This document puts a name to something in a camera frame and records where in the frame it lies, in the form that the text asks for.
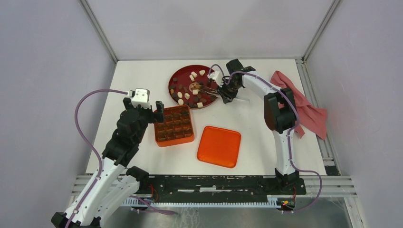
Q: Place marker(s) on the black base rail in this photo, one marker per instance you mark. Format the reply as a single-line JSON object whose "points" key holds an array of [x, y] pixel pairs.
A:
{"points": [[217, 189]]}

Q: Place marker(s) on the orange chocolate box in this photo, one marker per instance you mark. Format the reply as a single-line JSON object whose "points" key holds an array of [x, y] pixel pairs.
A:
{"points": [[176, 128]]}

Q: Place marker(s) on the orange box lid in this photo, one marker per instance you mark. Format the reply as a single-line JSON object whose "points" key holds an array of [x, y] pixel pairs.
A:
{"points": [[219, 146]]}

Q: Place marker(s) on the metal tongs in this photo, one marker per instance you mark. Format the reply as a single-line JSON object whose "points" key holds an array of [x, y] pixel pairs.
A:
{"points": [[214, 93]]}

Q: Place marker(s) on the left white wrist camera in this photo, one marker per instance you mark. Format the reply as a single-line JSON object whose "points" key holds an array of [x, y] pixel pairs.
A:
{"points": [[139, 97]]}

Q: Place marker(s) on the pink cloth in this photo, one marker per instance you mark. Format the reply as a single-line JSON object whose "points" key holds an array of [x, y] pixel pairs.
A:
{"points": [[312, 118]]}

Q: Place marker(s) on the round red tray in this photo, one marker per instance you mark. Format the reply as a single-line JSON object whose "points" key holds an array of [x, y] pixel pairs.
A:
{"points": [[180, 82]]}

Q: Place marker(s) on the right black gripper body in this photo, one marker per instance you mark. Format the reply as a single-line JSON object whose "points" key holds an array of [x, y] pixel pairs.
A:
{"points": [[229, 90]]}

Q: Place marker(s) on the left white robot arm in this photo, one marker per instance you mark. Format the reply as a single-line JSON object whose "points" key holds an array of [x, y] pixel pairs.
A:
{"points": [[96, 203]]}

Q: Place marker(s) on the white square chocolate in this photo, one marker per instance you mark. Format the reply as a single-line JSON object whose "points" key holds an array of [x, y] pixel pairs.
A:
{"points": [[194, 74]]}

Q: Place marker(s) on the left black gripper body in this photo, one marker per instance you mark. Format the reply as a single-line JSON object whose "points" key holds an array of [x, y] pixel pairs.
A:
{"points": [[147, 115]]}

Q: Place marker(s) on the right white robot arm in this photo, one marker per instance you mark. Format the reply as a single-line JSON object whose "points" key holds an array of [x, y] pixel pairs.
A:
{"points": [[280, 114]]}

